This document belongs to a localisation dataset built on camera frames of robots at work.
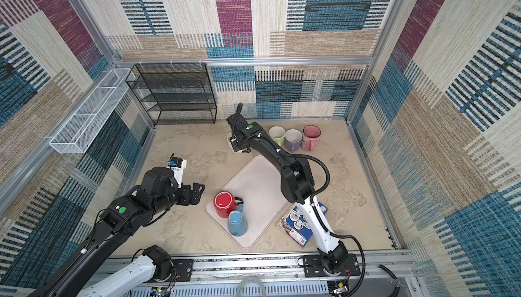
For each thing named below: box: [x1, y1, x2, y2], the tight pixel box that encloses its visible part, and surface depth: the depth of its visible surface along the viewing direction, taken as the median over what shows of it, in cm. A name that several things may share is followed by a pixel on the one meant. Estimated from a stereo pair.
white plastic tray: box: [204, 155, 289, 249], surface depth 92 cm
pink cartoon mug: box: [300, 124, 322, 152], surface depth 103 cm
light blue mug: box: [227, 203, 249, 237], surface depth 78 cm
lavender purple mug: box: [284, 128, 303, 154], surface depth 106 cm
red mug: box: [213, 190, 245, 219], surface depth 83 cm
